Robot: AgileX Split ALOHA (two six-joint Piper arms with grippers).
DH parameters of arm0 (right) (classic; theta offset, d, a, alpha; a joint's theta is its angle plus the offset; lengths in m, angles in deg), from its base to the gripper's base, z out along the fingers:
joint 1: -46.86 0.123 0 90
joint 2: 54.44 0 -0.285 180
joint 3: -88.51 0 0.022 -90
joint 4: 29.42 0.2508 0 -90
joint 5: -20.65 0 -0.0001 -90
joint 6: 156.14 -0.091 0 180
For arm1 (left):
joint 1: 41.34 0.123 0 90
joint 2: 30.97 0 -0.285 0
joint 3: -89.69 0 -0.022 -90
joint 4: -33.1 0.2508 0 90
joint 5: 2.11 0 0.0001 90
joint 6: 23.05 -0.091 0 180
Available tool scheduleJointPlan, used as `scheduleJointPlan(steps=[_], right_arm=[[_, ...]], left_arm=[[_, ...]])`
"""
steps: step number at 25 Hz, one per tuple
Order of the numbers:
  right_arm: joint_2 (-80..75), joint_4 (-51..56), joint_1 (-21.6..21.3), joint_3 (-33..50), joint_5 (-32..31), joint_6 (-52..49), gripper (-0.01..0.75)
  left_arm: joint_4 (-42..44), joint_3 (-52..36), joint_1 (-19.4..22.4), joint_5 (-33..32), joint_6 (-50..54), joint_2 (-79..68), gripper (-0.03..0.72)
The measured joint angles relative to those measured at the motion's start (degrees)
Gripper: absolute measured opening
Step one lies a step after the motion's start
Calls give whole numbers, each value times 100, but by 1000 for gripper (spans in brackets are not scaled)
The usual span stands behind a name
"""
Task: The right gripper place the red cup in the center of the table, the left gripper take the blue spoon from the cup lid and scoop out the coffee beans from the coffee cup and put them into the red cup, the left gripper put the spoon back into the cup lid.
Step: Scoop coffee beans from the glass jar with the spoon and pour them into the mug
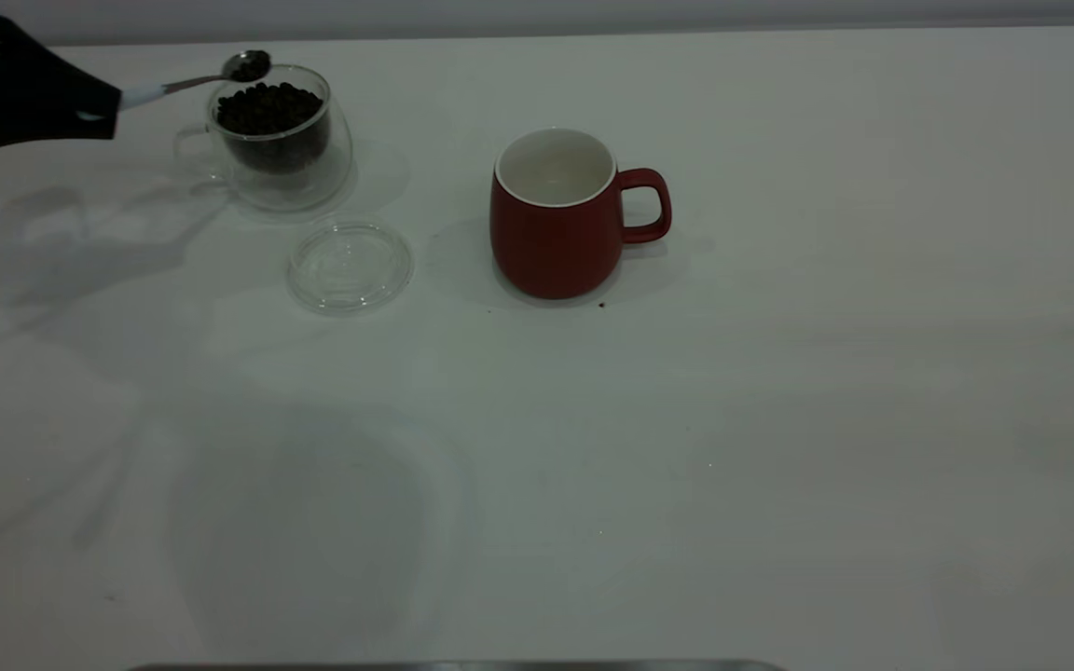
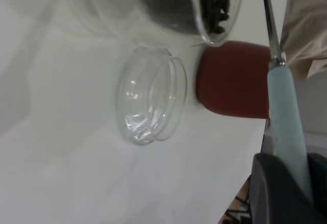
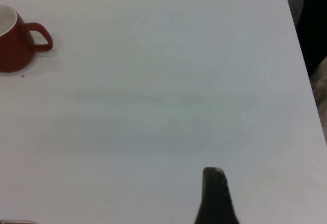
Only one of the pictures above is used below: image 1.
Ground white-handled metal spoon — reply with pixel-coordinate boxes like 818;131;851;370
78;50;272;122

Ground red ceramic mug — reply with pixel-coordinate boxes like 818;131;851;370
489;128;673;301

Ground dark coffee beans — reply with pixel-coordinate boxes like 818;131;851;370
215;82;333;175

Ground clear round glass lid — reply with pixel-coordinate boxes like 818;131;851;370
287;218;415;316

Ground clear double-wall glass cup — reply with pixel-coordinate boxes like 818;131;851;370
173;63;357;213

